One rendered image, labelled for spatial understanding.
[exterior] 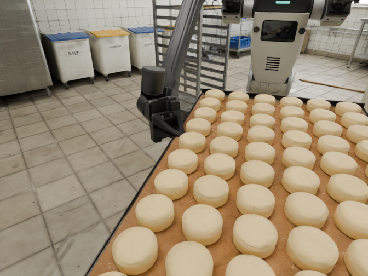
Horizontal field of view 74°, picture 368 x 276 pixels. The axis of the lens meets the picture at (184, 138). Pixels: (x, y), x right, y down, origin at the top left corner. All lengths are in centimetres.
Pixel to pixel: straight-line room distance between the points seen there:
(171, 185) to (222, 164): 9
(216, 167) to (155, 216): 13
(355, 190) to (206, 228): 21
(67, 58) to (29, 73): 61
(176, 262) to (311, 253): 14
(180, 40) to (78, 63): 349
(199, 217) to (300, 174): 17
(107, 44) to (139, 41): 57
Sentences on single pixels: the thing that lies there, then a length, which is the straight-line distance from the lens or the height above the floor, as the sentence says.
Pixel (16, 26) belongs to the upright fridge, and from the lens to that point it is 369.
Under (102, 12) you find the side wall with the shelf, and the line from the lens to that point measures 490.
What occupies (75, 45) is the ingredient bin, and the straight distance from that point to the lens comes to 410.
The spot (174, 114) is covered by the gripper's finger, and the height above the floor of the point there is 102.
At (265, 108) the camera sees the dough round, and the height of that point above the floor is 102.
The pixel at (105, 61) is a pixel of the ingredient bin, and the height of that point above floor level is 33.
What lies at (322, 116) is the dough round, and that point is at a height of 103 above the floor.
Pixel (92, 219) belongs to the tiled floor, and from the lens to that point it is 176.
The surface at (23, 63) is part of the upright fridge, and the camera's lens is 375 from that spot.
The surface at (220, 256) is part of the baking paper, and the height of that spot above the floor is 99.
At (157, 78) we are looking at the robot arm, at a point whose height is 108.
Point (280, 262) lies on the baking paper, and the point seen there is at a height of 99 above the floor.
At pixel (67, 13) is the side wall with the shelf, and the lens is 473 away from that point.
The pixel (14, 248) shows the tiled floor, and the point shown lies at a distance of 180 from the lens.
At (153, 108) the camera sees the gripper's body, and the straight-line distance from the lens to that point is 54.
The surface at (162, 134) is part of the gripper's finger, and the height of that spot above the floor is 99.
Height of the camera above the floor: 125
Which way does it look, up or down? 30 degrees down
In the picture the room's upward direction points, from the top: straight up
